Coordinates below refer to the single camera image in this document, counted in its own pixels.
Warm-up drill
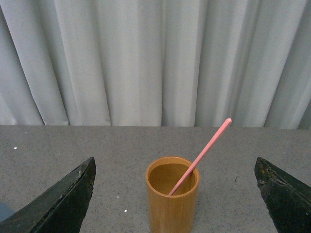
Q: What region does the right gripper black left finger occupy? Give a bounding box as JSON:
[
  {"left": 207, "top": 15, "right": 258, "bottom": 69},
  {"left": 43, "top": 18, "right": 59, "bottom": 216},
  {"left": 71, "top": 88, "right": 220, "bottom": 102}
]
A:
[{"left": 0, "top": 157, "right": 96, "bottom": 233}]

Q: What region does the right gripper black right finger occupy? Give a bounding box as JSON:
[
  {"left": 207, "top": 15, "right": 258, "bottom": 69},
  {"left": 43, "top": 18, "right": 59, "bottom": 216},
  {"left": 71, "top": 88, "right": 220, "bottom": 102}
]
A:
[{"left": 254, "top": 157, "right": 311, "bottom": 233}]

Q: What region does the wooden chopstick holder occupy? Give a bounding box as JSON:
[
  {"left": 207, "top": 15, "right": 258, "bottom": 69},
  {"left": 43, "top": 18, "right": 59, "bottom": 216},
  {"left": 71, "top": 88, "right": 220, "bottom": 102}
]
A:
[{"left": 145, "top": 156, "right": 200, "bottom": 233}]

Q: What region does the pink chopstick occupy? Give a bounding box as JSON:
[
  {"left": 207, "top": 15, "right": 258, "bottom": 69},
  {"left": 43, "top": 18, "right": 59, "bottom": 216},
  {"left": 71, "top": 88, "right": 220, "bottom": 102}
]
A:
[{"left": 169, "top": 118, "right": 232, "bottom": 196}]

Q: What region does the white pleated curtain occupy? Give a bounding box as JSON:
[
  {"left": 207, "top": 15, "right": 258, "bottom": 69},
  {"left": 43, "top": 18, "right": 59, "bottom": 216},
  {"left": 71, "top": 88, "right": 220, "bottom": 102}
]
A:
[{"left": 0, "top": 0, "right": 311, "bottom": 129}]

